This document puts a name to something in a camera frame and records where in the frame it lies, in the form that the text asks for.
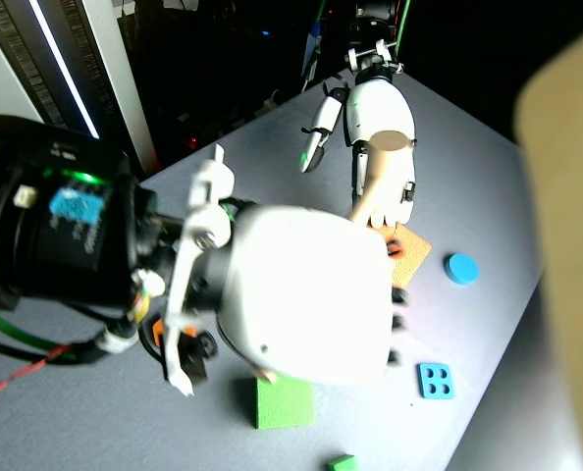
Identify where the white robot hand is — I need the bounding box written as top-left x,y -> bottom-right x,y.
217,203 -> 410,389
298,78 -> 418,231

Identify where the large orange foam cube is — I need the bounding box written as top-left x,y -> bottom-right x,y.
367,223 -> 433,290

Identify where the blue square four-hole block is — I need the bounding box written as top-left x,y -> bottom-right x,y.
416,362 -> 457,400

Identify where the large green foam cube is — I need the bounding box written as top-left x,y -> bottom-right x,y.
244,372 -> 317,431

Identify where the grey table cloth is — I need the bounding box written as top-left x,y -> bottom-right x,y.
0,73 -> 548,471

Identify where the blue round disc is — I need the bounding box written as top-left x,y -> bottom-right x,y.
443,252 -> 480,286

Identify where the blurred beige panel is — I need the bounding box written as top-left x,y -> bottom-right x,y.
514,19 -> 583,471

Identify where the white panel with light strip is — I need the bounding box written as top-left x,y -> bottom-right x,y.
0,0 -> 160,178

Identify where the cable with blue connector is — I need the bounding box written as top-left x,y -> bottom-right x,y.
300,0 -> 327,92

